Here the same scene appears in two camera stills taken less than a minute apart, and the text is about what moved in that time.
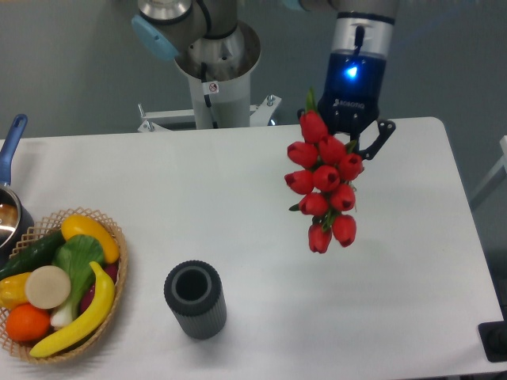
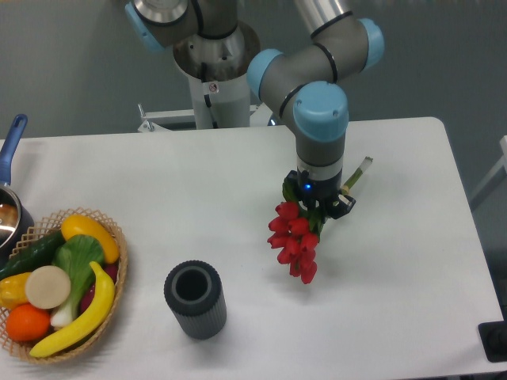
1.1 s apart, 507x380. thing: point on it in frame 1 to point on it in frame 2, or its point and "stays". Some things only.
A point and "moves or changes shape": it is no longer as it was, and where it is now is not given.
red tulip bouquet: x=324 y=180 moves or changes shape
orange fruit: x=25 y=323 stays
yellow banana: x=100 y=311 stays
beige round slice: x=47 y=286 stays
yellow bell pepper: x=13 y=290 stays
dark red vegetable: x=111 y=271 stays
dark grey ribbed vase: x=194 y=290 stays
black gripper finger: x=386 y=128 to x=342 y=205
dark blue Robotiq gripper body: x=353 y=88 to x=311 y=191
